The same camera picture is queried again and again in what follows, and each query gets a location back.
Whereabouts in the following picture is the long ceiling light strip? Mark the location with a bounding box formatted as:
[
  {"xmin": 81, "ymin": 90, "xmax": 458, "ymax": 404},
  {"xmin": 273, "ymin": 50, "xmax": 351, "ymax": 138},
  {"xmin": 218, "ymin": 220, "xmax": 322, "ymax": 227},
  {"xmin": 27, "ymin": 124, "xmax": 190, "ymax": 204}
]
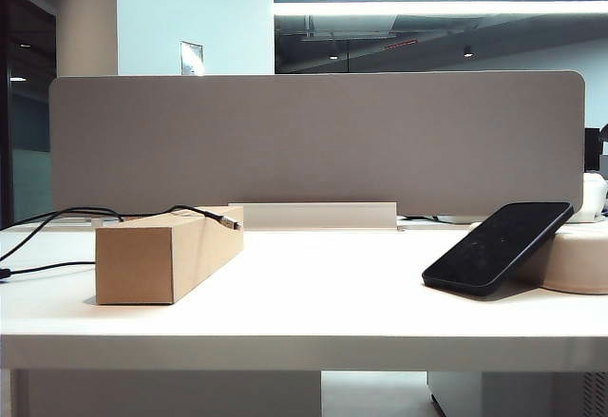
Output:
[{"xmin": 274, "ymin": 0, "xmax": 608, "ymax": 17}]

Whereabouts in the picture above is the beige pulp tray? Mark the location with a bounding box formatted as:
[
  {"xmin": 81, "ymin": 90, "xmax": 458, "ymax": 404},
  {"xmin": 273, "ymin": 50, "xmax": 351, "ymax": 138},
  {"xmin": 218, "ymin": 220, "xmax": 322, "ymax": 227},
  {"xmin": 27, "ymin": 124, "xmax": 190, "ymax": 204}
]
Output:
[{"xmin": 467, "ymin": 219, "xmax": 608, "ymax": 294}]

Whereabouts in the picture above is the brown cardboard box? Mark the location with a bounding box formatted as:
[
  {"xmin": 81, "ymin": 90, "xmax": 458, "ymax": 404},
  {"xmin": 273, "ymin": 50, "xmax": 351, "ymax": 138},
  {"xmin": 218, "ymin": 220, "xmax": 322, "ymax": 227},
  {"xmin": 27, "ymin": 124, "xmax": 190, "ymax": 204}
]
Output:
[{"xmin": 94, "ymin": 205, "xmax": 245, "ymax": 306}]

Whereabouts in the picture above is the framed wall notice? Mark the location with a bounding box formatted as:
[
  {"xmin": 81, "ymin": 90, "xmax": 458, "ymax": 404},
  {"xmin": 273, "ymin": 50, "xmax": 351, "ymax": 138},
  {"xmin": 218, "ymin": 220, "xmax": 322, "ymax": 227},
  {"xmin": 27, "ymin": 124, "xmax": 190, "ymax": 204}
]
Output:
[{"xmin": 179, "ymin": 40, "xmax": 205, "ymax": 76}]

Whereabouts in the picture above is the black charging cable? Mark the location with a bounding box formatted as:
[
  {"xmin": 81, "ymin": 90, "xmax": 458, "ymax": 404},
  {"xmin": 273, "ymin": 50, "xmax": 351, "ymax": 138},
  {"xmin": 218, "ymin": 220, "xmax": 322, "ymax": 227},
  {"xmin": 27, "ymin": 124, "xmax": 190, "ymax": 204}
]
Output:
[{"xmin": 0, "ymin": 204, "xmax": 244, "ymax": 283}]

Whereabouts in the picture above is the black smartphone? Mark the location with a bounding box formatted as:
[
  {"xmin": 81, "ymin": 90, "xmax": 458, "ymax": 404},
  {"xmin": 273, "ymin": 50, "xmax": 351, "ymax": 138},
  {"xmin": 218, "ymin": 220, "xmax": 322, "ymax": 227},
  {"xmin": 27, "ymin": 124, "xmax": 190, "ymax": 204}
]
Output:
[{"xmin": 421, "ymin": 201, "xmax": 575, "ymax": 298}]

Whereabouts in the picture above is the grey desk divider panel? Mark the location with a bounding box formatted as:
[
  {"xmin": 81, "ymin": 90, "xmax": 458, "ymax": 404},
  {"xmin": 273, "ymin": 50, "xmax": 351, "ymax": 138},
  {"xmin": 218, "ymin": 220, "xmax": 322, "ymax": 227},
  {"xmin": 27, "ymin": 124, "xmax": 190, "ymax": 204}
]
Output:
[{"xmin": 48, "ymin": 70, "xmax": 586, "ymax": 218}]

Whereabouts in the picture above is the black monitor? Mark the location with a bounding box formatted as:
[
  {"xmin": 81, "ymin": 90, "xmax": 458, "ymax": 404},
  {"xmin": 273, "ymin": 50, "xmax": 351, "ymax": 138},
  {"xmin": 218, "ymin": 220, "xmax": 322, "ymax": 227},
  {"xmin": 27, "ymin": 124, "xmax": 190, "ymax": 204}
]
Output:
[{"xmin": 583, "ymin": 126, "xmax": 602, "ymax": 171}]

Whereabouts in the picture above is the white desk cable flap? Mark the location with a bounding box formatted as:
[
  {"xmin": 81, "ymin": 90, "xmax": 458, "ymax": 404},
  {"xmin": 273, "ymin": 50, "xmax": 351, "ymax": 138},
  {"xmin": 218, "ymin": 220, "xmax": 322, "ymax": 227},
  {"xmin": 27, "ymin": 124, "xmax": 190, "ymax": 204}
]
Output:
[{"xmin": 227, "ymin": 201, "xmax": 398, "ymax": 232}]

